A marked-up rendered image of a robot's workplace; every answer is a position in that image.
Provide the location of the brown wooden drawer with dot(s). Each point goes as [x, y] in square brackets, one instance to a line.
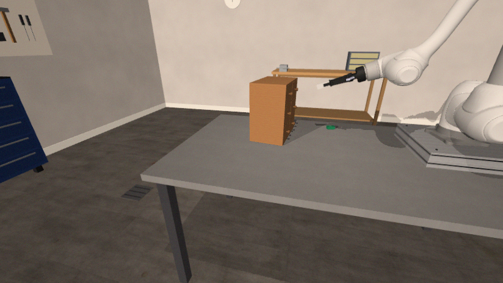
[288, 93]
[294, 88]
[293, 106]
[287, 113]
[291, 123]
[286, 131]

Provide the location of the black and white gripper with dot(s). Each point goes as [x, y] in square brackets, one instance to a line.
[360, 75]

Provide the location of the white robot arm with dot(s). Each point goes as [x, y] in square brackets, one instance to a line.
[476, 106]

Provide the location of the brown wooden chest of drawers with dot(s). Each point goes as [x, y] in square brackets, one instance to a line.
[267, 109]

